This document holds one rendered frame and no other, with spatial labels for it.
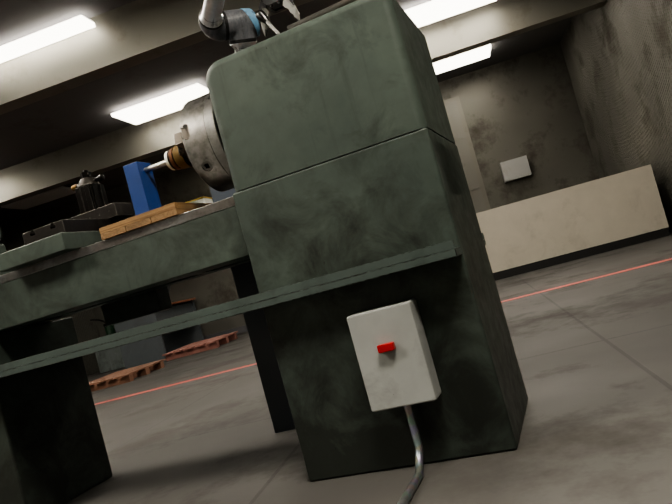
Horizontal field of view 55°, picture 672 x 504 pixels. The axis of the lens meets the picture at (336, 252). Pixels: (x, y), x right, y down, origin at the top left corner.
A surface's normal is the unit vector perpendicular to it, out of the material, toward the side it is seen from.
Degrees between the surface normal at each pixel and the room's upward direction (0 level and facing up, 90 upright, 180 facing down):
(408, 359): 90
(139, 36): 90
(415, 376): 90
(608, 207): 90
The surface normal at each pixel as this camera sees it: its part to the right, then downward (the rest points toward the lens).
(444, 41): -0.20, 0.02
